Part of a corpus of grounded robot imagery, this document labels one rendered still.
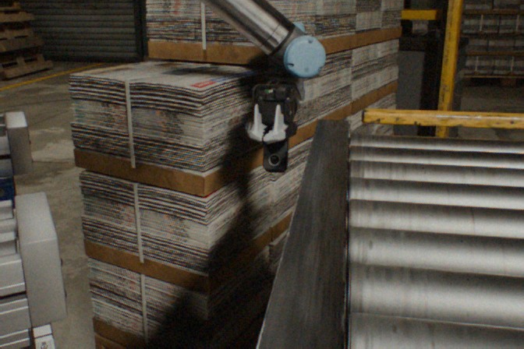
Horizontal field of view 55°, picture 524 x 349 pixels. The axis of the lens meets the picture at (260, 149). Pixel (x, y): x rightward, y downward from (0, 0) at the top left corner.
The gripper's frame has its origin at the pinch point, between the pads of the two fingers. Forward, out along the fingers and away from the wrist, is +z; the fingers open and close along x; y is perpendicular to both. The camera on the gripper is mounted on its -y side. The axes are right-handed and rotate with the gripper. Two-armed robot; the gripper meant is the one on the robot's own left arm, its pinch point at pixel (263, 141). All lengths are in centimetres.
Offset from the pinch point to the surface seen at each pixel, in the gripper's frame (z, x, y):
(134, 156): -20.2, -31.7, -10.2
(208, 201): -14.8, -13.9, -17.4
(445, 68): -168, 58, -8
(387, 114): -0.4, 19.3, 5.0
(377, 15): -117, 23, 17
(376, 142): 7.9, 17.4, 2.7
